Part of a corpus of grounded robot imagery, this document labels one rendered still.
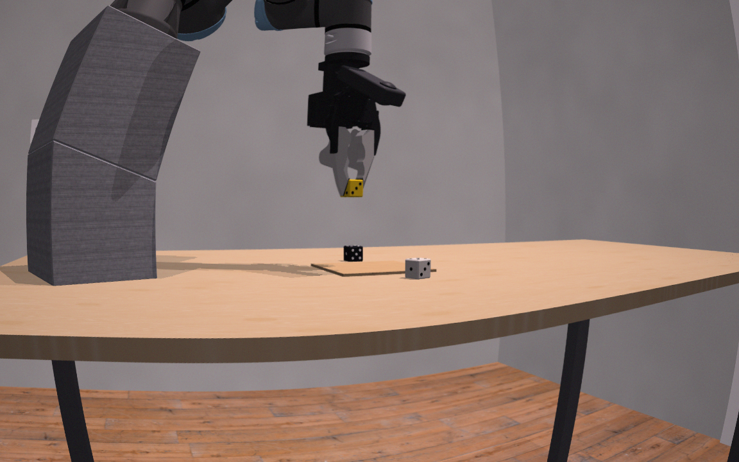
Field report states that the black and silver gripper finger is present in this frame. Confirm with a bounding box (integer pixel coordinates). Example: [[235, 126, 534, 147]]
[[319, 105, 351, 196], [348, 110, 380, 188]]

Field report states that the yellow die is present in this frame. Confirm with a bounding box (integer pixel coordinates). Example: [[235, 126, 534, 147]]
[[340, 180, 363, 197]]

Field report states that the brown square mat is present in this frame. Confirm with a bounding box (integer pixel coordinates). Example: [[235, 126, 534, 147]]
[[310, 261, 405, 277]]

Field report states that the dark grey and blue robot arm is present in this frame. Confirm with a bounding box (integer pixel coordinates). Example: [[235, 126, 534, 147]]
[[110, 0, 406, 107]]

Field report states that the grey die with black pips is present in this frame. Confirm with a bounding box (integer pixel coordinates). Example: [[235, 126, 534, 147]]
[[405, 258, 431, 279]]

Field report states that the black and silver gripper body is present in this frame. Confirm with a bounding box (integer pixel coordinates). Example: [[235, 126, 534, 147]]
[[307, 52, 377, 129]]

